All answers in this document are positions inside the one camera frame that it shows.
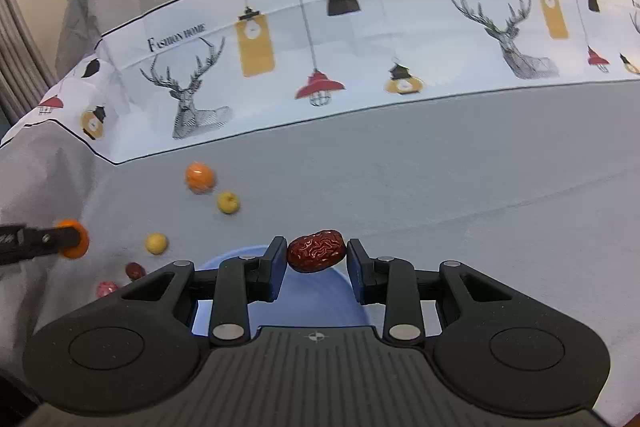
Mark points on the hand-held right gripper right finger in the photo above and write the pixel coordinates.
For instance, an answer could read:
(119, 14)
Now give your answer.
(356, 274)

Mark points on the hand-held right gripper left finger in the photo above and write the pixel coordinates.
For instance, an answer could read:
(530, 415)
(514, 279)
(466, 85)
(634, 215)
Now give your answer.
(278, 272)

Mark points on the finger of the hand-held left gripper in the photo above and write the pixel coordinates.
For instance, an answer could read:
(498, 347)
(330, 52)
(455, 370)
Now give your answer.
(45, 241)

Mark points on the small orange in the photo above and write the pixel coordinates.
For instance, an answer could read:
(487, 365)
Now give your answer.
(200, 177)
(83, 239)

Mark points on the wrinkled red date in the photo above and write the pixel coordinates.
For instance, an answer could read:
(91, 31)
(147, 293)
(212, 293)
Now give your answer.
(316, 251)
(106, 289)
(134, 271)

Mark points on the light blue plate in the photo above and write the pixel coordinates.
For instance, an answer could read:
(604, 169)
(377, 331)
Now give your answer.
(320, 302)

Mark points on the small yellow fruit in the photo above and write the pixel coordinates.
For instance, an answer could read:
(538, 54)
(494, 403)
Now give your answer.
(156, 243)
(228, 202)

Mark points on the grey printed cloth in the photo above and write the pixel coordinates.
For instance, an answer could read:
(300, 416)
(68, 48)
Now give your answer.
(450, 182)

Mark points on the grey pleated curtain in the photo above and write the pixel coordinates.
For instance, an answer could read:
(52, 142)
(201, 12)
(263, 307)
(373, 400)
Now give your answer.
(20, 57)

